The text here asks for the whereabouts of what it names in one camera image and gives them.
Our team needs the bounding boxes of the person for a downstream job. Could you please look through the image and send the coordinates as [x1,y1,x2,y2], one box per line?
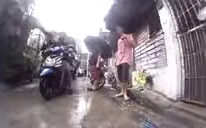
[83,35,114,92]
[103,0,159,102]

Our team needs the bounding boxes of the yellow-green plant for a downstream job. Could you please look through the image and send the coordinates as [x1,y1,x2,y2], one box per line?
[131,68,153,92]

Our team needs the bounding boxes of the wet grey concrete alley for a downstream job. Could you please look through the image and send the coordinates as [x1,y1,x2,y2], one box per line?
[0,77,206,128]

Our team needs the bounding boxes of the blue motorcycle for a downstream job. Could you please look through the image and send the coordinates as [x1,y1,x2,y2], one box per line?
[38,44,80,101]

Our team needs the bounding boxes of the white building with metal gate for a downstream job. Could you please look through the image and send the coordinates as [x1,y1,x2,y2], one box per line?
[132,0,206,108]

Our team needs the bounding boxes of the raised concrete kerb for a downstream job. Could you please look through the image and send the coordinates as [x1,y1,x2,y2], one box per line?
[128,87,206,124]

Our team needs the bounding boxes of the drain grate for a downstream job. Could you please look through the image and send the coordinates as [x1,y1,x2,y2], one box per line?
[135,112,166,128]

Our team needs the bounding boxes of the trees and bushes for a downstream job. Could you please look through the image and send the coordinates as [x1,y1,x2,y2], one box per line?
[0,0,48,85]

